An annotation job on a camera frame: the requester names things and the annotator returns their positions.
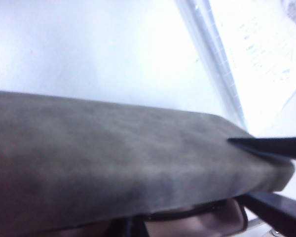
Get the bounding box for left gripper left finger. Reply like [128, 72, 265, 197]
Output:
[125, 217, 134, 237]

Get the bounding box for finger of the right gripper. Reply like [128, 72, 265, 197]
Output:
[246, 192, 296, 237]
[228, 137, 296, 161]

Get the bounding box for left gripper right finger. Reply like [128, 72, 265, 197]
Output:
[138, 221, 149, 237]

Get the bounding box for grey suede glasses case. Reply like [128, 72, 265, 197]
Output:
[0, 90, 296, 237]

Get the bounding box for clear plastic document folder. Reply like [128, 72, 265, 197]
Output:
[174, 0, 296, 135]

